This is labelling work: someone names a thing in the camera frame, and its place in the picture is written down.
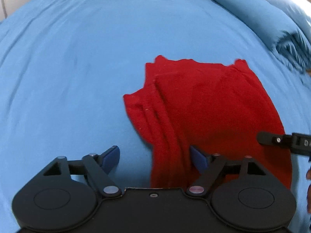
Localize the red garment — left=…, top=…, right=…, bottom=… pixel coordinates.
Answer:
left=123, top=56, right=292, bottom=188

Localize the right hand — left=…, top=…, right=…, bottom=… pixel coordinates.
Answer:
left=306, top=169, right=311, bottom=214

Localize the blue folded duvet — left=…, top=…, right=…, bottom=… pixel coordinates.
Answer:
left=214, top=0, right=310, bottom=74

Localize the blue bed sheet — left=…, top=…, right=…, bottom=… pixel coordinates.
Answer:
left=1, top=0, right=310, bottom=232

